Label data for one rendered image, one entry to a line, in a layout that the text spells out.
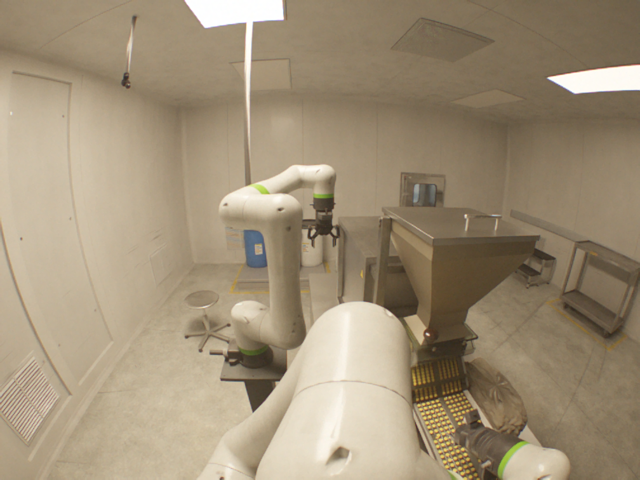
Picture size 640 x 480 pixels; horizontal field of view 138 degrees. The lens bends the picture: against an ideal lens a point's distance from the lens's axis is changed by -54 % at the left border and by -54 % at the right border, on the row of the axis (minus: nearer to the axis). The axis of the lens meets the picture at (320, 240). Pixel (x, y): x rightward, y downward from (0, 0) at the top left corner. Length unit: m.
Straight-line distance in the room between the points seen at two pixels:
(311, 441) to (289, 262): 0.64
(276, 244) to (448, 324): 0.58
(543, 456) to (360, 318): 0.44
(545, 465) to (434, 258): 0.48
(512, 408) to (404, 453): 0.83
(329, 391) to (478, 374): 0.90
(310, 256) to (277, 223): 3.05
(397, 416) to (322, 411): 0.05
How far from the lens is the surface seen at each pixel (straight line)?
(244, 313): 0.95
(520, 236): 0.72
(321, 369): 0.23
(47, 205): 2.37
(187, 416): 2.19
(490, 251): 0.67
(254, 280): 3.56
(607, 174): 4.52
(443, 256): 0.59
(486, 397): 1.01
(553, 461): 0.56
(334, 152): 4.22
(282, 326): 0.86
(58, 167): 2.48
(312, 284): 1.92
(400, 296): 1.04
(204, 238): 4.64
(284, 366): 1.07
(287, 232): 0.73
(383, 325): 0.27
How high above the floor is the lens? 1.67
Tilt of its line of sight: 17 degrees down
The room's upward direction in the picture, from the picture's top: straight up
